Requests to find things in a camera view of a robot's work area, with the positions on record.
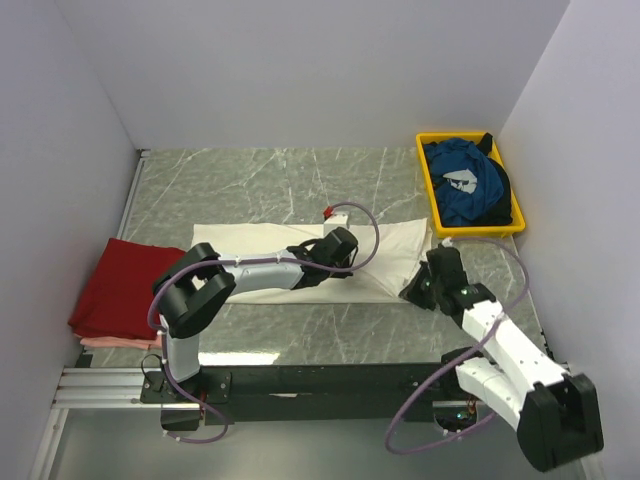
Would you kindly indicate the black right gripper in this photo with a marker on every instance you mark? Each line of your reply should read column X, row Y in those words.
column 411, row 291

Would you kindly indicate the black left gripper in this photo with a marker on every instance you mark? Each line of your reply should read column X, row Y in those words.
column 342, row 274

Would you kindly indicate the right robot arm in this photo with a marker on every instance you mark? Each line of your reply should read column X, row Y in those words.
column 555, row 414

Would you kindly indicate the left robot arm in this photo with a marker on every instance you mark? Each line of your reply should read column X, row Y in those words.
column 193, row 291

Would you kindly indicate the blue t-shirt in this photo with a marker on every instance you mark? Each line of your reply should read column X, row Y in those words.
column 466, row 184

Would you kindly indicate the yellow plastic bin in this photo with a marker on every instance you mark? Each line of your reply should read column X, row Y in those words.
column 518, row 223

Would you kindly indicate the black base beam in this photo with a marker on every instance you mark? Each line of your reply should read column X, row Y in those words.
column 312, row 392

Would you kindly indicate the red folded t-shirt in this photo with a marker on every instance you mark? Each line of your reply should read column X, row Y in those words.
column 118, row 294

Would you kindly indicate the pink folded t-shirt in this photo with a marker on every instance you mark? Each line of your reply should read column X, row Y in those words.
column 115, row 342

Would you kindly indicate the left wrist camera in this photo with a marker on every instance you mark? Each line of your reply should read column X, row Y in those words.
column 334, row 219

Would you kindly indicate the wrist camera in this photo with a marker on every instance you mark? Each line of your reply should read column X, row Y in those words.
column 447, row 243
column 334, row 219

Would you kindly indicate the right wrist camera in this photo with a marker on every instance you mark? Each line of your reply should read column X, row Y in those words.
column 447, row 243

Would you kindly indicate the aluminium frame rail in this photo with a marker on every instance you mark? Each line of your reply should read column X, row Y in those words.
column 102, row 388

